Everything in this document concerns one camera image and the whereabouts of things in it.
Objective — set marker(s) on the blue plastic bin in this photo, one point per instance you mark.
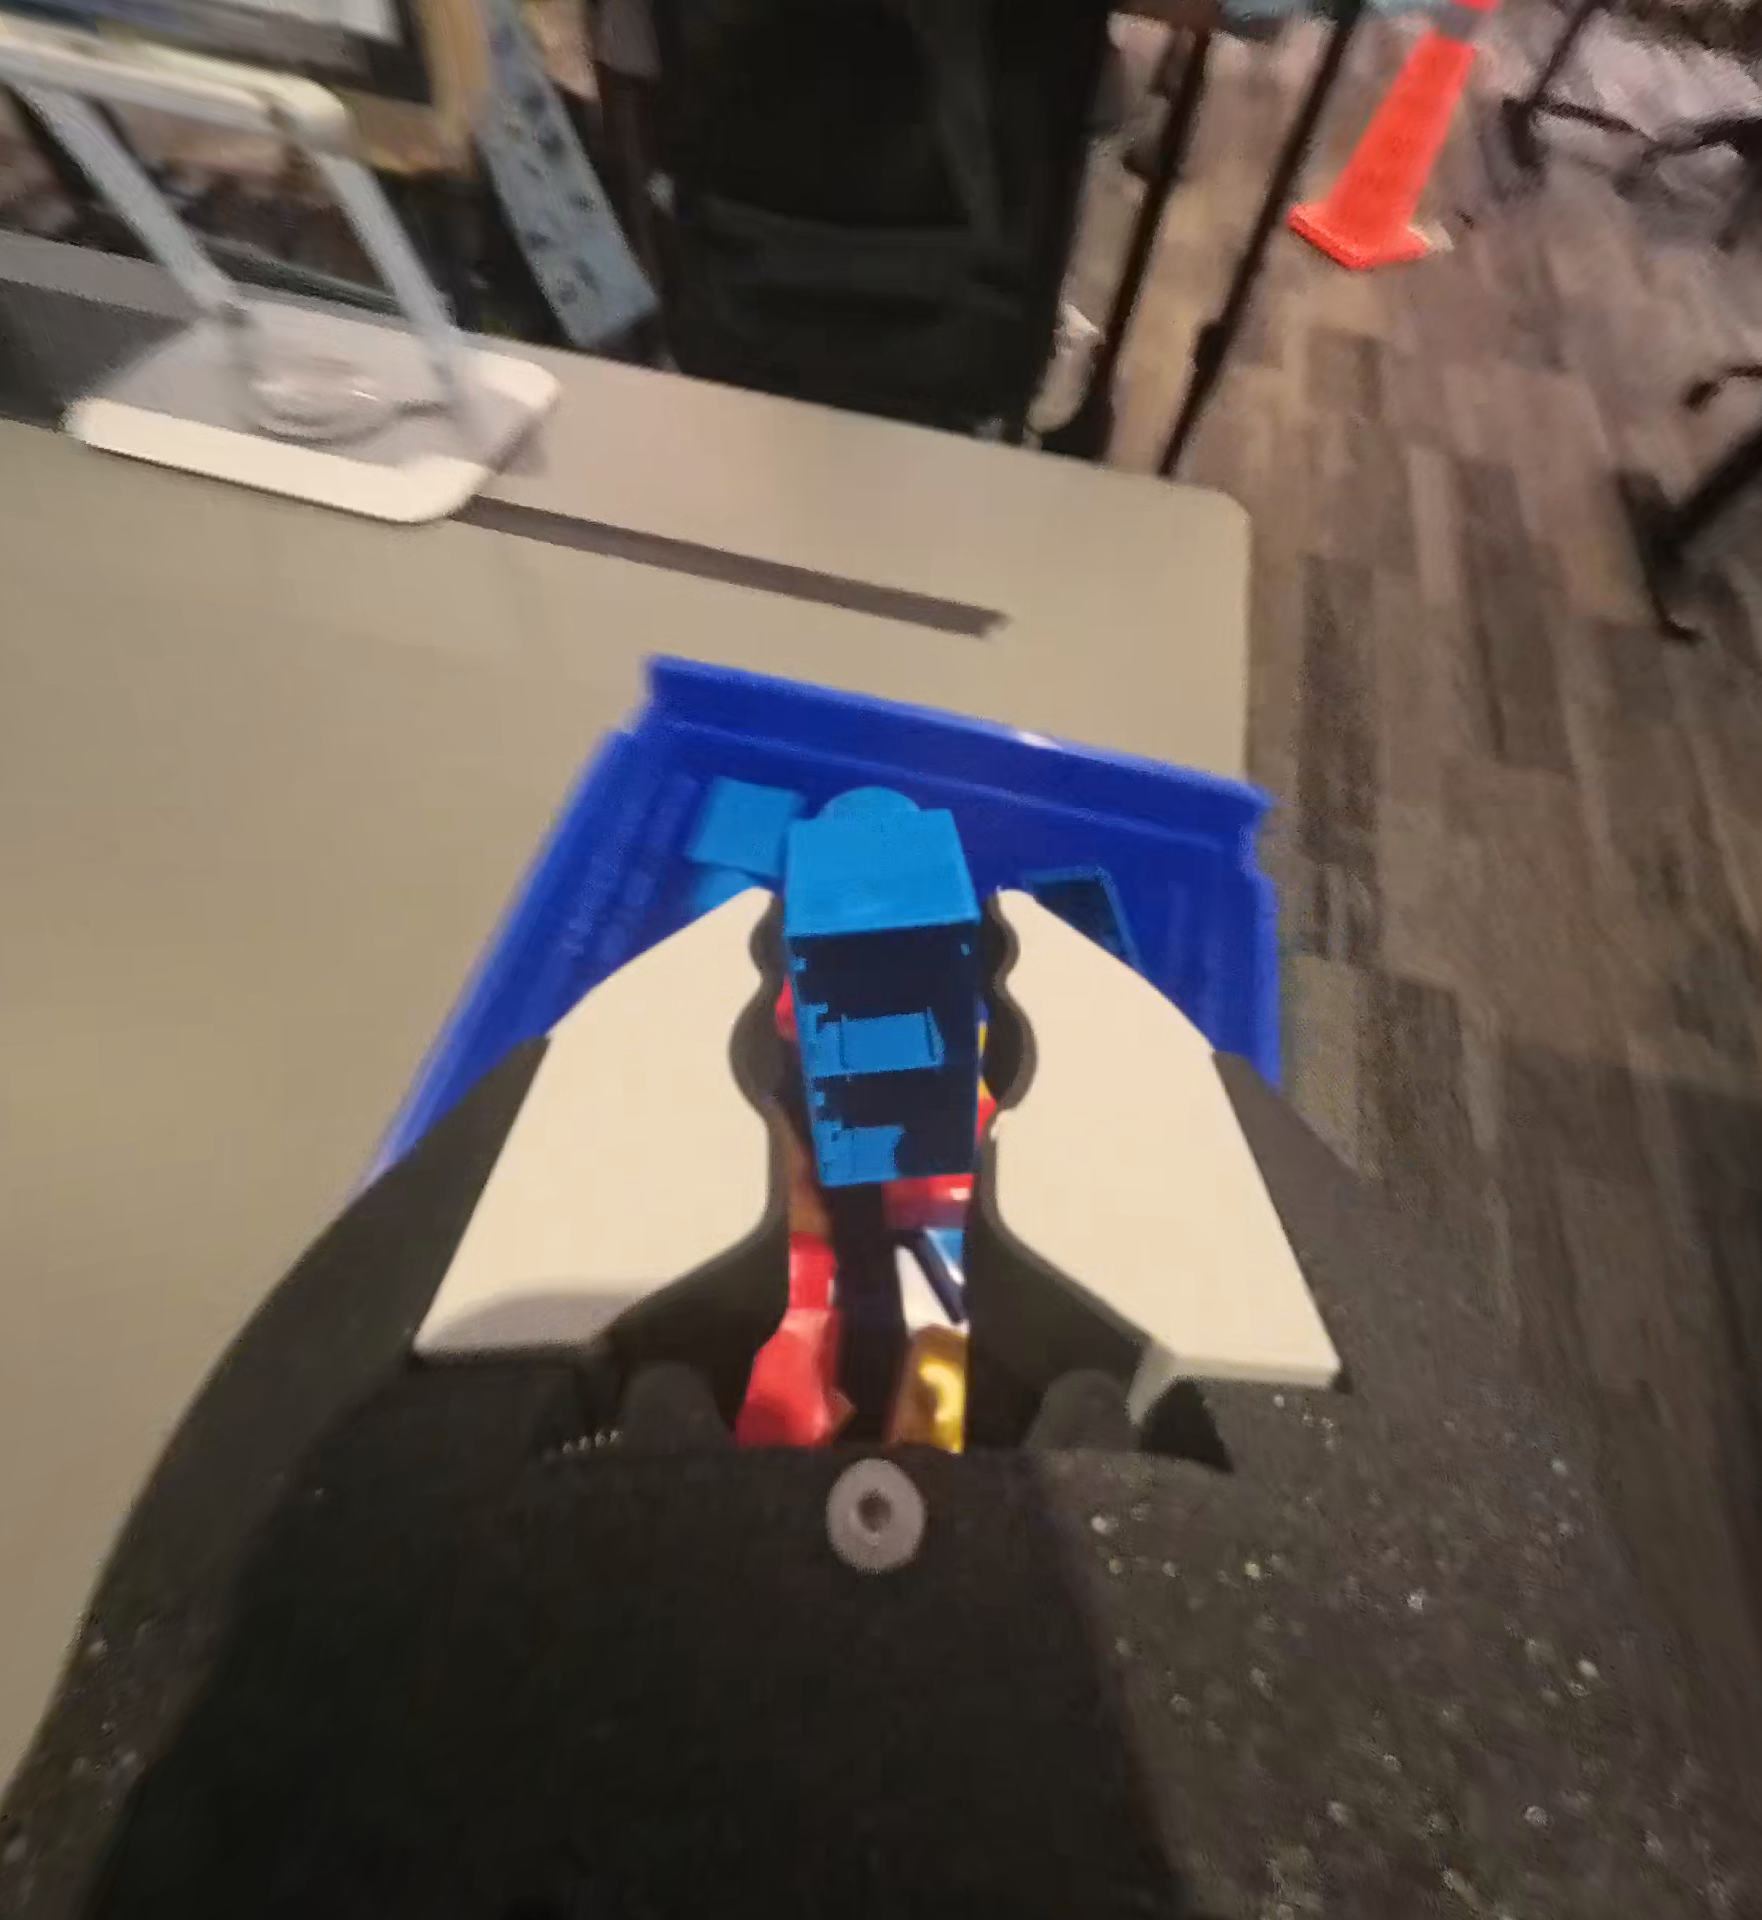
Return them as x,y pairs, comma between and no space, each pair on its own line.
970,782

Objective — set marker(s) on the blue two-stud mega block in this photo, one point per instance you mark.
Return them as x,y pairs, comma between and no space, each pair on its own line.
874,885

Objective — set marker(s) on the grey printed sheet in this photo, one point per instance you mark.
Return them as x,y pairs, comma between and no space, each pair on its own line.
566,211

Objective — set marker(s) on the black floor stand pole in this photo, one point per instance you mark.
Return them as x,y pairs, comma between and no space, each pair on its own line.
1249,270

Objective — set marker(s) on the red one-stud mega block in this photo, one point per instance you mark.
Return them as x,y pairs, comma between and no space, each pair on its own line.
791,1380

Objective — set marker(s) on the white pad on table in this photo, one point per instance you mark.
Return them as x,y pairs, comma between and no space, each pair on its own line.
341,451

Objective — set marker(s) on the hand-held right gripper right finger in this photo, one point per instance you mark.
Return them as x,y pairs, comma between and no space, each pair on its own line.
1165,1201

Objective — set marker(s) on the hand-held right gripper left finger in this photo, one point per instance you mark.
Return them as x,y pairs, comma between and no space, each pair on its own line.
596,1170

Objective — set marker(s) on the blue one-stud mega block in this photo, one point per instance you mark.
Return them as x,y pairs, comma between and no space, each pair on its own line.
739,825

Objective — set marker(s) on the orange traffic cone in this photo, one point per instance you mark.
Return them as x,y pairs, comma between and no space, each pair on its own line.
1383,165

